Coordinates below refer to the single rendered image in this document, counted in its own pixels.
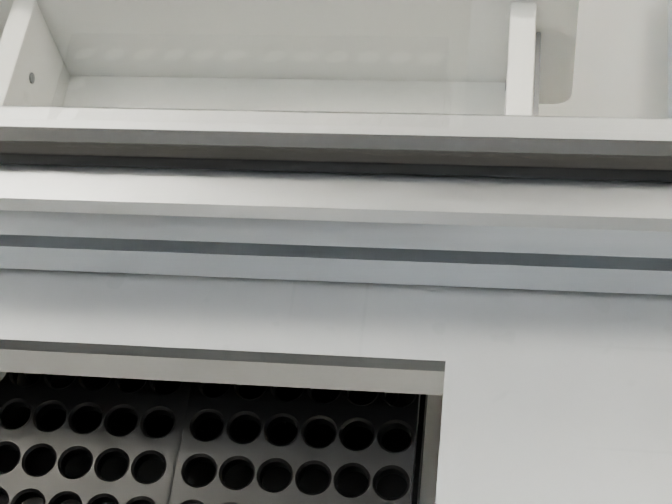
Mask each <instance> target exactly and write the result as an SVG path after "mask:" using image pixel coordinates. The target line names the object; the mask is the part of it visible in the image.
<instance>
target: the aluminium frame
mask: <svg viewBox="0 0 672 504"><path fill-rule="evenodd" d="M0 268H6V269H31V270H56V271H80V272H105V273H130V274H155V275H180V276H205V277H230V278H255V279H280V280H305V281H330V282H354V283H379V284H404V285H429V286H454V287H479V288H504V289H529V290H554V291H579V292H604V293H628V294H653V295H672V163H668V162H627V161H586V160H545V159H505V158H464V157H423V156H382V155H342V154H301V153H260V152H219V151H179V150H138V149H97V148H56V147H16V146H0Z"/></svg>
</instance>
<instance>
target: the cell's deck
mask: <svg viewBox="0 0 672 504"><path fill-rule="evenodd" d="M0 372H14V373H32V374H51V375H70V376H89V377H107V378H126V379H145V380H164V381H182V382H201V383H220V384H239V385H257V386H276V387H295V388H313V389H332V390H351V391H370V392H388V393H407V394H426V395H443V403H442V417H441V431H440V444H439V458H438V472H437V485H436V499H435V504H672V295H653V294H628V293H604V292H579V291H554V290H529V289H504V288H479V287H454V286H429V285H404V284H379V283H354V282H330V281H305V280H280V279H255V278H230V277H205V276H180V275H155V274H130V273H105V272H80V271H56V270H31V269H6V268H0Z"/></svg>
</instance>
